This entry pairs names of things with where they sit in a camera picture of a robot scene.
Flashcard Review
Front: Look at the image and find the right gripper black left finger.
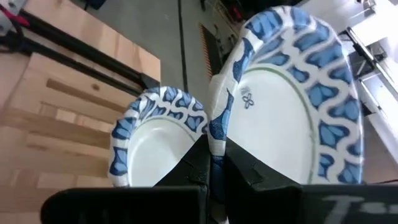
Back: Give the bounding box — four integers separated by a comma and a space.
40, 135, 212, 224

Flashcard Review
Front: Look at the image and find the black mat with hazard stripes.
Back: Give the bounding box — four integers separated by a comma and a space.
198, 21, 233, 80

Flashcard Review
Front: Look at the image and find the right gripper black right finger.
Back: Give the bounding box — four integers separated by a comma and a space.
224, 138, 398, 224

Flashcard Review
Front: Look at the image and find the white metal rack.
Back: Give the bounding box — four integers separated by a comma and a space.
341, 0, 398, 169

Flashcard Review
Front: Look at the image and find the blue patterned paper plate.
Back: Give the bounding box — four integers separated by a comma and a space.
107, 86, 209, 188
207, 5, 364, 224

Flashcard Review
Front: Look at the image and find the red cable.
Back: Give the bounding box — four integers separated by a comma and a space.
0, 6, 30, 27

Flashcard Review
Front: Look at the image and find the wooden slatted shelf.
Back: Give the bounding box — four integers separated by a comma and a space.
0, 52, 139, 224

